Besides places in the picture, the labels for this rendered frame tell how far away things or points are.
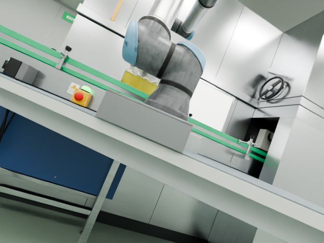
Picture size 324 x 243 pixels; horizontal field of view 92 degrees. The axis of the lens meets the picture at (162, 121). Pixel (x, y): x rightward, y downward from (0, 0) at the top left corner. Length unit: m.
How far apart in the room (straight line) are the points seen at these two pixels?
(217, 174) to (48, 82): 0.88
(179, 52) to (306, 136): 1.19
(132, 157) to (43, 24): 4.73
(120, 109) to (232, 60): 1.32
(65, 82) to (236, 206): 0.90
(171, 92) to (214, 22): 1.25
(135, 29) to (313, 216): 0.61
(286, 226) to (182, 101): 0.40
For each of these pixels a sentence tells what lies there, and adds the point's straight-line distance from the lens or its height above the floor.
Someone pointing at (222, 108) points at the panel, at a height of 1.19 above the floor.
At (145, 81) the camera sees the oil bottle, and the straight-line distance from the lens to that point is 1.07.
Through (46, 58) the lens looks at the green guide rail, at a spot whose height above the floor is 0.91.
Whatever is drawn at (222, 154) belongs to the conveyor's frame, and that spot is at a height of 0.82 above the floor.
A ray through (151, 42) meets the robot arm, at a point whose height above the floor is 1.00.
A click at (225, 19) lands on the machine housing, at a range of 1.72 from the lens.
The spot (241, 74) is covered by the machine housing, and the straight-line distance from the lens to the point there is 1.64.
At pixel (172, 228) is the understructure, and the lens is 1.54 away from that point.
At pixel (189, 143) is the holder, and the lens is 0.80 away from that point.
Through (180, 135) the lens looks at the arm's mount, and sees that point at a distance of 0.38.
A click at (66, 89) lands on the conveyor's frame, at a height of 0.80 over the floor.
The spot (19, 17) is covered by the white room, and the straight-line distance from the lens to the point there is 5.27.
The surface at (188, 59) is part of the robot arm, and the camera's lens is 0.50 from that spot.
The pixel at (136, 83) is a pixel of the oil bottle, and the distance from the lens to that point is 1.07.
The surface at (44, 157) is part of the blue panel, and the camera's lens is 1.03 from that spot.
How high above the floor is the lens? 0.77
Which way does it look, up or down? 5 degrees up
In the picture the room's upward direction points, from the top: 23 degrees clockwise
